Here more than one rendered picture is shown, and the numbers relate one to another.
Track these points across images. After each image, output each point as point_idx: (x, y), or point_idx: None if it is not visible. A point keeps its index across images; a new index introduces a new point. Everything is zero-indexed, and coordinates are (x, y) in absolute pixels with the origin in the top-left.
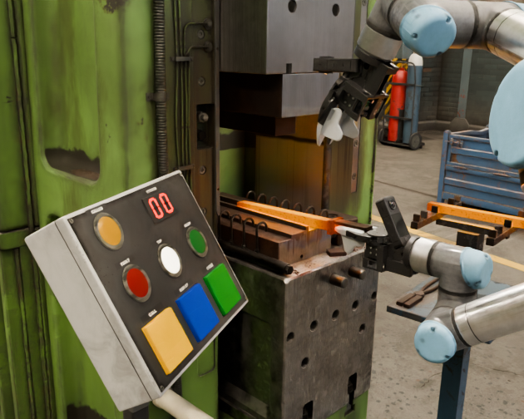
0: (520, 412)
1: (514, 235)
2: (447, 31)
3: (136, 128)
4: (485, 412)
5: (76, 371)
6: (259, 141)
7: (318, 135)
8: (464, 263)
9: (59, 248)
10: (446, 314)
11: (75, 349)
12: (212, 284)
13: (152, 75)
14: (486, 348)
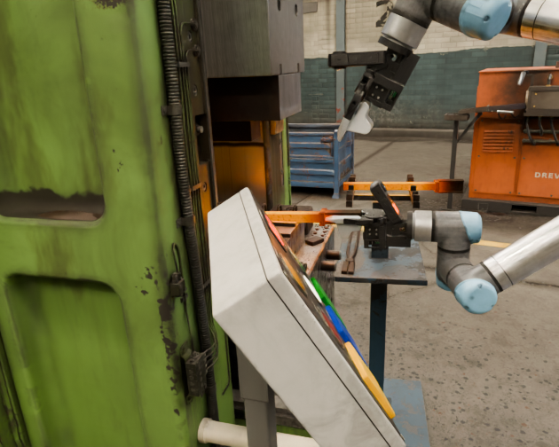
0: (386, 328)
1: (305, 201)
2: (507, 13)
3: (158, 149)
4: (365, 337)
5: (64, 439)
6: None
7: (343, 131)
8: (468, 224)
9: (274, 314)
10: (480, 270)
11: (59, 417)
12: (329, 302)
13: (162, 84)
14: (337, 289)
